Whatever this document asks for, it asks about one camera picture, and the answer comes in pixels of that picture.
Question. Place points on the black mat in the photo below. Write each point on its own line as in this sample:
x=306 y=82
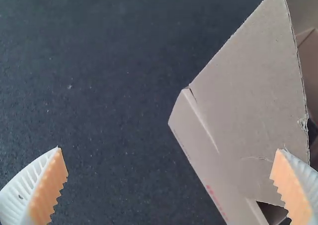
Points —
x=99 y=73

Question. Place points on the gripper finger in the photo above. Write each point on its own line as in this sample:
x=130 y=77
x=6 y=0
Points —
x=24 y=200
x=298 y=190

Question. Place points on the cardboard box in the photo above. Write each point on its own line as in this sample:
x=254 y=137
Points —
x=248 y=86

